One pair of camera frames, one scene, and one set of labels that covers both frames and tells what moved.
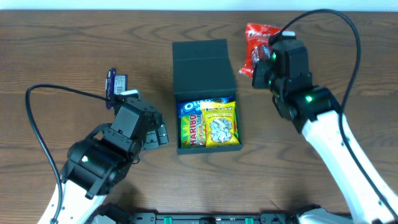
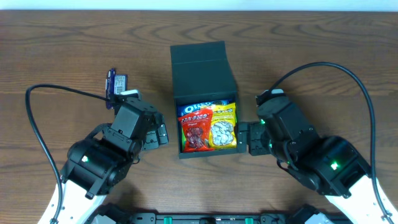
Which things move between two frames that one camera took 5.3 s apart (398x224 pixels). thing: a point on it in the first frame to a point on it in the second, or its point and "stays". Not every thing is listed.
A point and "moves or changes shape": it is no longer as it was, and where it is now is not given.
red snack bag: x=258 y=48 to x=195 y=131
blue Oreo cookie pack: x=194 y=107 moves or changes shape
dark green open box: x=202 y=69 stays
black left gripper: x=157 y=134 stays
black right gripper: x=259 y=74 to x=254 y=140
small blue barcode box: x=120 y=83 stays
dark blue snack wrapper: x=110 y=88 stays
